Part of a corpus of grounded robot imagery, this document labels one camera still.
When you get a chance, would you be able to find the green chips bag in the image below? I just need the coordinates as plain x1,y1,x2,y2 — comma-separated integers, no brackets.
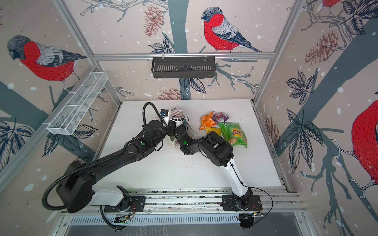
219,123,248,148

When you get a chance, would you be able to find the orange snack packet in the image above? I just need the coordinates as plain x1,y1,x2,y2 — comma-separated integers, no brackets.
199,111,217,130

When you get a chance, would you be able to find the purple candy packet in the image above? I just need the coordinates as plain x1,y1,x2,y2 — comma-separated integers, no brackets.
212,112,229,124

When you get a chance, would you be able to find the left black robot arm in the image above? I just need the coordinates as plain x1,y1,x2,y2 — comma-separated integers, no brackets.
56,120,176,213

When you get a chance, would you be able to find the black hanging wire basket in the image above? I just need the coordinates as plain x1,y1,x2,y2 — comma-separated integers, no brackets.
151,57,216,79

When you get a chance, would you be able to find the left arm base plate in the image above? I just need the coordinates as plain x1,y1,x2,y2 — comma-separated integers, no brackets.
103,196,146,213

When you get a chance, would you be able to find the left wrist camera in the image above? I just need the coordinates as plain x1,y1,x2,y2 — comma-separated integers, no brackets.
160,109,170,125

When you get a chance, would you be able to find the white mesh wall basket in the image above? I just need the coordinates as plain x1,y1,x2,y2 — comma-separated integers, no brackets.
47,72,108,135

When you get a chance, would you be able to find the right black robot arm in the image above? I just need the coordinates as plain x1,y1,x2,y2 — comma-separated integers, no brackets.
175,126,254,210

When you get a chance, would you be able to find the aluminium mounting rail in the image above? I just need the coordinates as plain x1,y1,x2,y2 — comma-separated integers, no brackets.
76,188,307,215

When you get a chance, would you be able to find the right thin black cable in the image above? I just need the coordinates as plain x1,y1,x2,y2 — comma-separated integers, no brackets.
228,162,274,225

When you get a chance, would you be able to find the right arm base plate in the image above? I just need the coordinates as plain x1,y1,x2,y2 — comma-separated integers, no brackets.
220,195,263,211

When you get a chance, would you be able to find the left black corrugated cable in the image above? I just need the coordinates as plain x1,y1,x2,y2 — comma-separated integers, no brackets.
42,102,164,231

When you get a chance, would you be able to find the white printed paper bag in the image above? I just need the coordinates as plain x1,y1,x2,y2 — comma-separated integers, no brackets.
167,108,196,151

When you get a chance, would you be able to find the yellow snack packet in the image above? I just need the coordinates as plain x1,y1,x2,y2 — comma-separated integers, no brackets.
205,127,222,136

